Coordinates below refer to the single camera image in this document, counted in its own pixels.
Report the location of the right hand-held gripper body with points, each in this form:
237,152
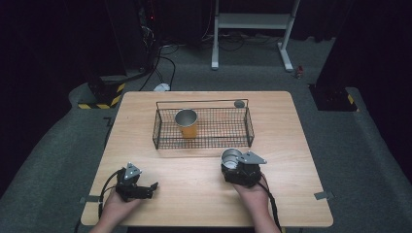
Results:
246,168

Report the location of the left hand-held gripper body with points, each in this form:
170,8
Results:
129,183

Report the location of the orange steel cup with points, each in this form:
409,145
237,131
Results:
187,124

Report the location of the person's left hand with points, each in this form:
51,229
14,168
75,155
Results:
120,207

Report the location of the person's right hand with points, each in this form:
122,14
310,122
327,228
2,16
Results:
254,195

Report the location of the grey tape strip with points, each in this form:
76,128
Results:
324,195
90,199

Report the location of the yellow black striped stand base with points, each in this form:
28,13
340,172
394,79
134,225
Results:
103,95

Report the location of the small red object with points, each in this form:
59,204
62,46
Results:
299,72

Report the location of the black stand base yellow mark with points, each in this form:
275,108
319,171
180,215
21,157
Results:
335,97

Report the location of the white metal stand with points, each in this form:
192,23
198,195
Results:
252,24

